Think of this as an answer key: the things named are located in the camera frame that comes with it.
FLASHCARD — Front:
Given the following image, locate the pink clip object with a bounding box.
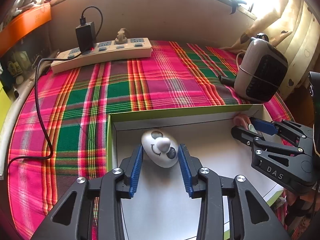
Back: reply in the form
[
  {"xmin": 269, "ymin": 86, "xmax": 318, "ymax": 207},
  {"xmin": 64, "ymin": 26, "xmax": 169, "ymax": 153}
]
[{"xmin": 233, "ymin": 113, "xmax": 257, "ymax": 133}]

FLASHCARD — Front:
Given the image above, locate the white smiley face toy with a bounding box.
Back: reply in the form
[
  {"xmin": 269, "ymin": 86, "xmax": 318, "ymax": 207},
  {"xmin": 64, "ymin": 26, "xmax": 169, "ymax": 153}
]
[{"xmin": 141, "ymin": 128, "xmax": 178, "ymax": 168}]

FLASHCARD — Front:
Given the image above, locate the grey black portable heater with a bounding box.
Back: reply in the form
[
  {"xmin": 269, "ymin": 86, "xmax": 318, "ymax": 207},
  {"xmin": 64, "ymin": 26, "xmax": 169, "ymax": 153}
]
[{"xmin": 234, "ymin": 37, "xmax": 289, "ymax": 103}]

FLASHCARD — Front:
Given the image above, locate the pink green plaid cloth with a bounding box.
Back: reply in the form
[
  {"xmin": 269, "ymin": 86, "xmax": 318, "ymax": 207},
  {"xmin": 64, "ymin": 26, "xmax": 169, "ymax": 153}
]
[{"xmin": 7, "ymin": 40, "xmax": 295, "ymax": 240}]

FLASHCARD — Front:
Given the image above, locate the green white cardboard tray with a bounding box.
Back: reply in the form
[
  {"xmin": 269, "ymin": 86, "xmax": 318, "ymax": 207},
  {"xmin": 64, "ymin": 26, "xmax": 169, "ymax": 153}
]
[{"xmin": 107, "ymin": 105, "xmax": 288, "ymax": 239}]

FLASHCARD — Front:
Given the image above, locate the cream heart pattern curtain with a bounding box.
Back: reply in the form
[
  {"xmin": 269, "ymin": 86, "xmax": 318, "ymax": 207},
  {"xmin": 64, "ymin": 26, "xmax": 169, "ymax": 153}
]
[{"xmin": 224, "ymin": 0, "xmax": 319, "ymax": 100}]

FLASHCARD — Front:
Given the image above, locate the yellow box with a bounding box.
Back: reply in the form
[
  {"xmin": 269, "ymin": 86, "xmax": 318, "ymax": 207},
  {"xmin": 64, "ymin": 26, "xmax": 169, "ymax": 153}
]
[{"xmin": 0, "ymin": 82, "xmax": 11, "ymax": 130}]

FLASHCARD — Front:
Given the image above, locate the small beige figurine plug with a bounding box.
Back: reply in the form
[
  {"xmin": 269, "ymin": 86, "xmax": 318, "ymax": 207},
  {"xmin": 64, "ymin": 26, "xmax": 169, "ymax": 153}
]
[{"xmin": 114, "ymin": 28, "xmax": 127, "ymax": 44}]

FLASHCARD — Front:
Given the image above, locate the beige power strip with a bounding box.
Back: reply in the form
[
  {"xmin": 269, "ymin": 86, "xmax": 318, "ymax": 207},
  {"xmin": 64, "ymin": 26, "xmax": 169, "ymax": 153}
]
[{"xmin": 51, "ymin": 38, "xmax": 152, "ymax": 74}]

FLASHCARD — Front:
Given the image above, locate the black charger adapter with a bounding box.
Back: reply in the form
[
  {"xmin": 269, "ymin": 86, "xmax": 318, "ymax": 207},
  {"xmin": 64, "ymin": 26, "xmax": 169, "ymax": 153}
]
[{"xmin": 75, "ymin": 22, "xmax": 96, "ymax": 52}]

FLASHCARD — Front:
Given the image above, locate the orange box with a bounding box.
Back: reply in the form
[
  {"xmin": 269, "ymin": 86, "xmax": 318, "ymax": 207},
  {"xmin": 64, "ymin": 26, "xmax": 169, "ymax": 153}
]
[{"xmin": 0, "ymin": 3, "xmax": 52, "ymax": 56}]

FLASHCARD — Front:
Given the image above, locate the black charger cable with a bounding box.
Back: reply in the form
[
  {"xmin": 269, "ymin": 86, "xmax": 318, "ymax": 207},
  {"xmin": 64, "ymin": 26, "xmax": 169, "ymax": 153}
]
[{"xmin": 6, "ymin": 6, "xmax": 104, "ymax": 178}]

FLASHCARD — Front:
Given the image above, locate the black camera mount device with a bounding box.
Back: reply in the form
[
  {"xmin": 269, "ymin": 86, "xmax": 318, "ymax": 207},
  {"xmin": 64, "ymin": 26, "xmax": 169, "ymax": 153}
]
[{"xmin": 309, "ymin": 72, "xmax": 320, "ymax": 157}]

